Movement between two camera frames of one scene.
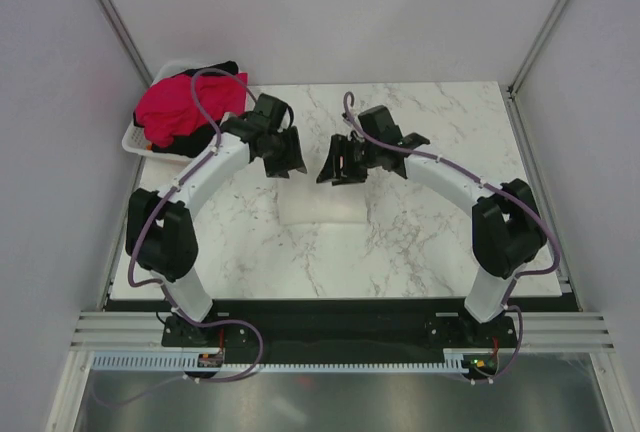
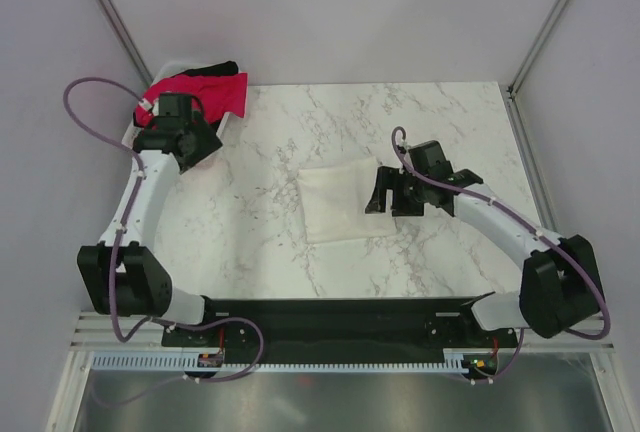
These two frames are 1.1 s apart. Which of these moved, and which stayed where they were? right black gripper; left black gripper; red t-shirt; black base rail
Moved: right black gripper; left black gripper
Stayed: red t-shirt; black base rail
